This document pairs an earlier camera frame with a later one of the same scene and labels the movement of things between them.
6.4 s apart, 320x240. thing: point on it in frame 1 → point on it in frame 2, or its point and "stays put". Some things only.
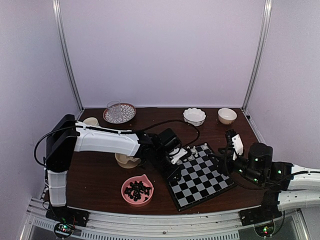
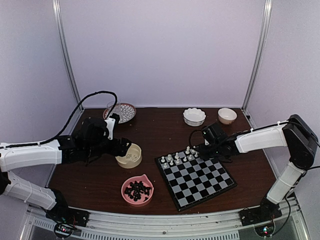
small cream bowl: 226,116 stays put
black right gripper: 230,155 → 203,154
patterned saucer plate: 127,113 stays put
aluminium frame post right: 266,17 stays put
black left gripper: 172,174 → 122,149
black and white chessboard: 200,179 stays put
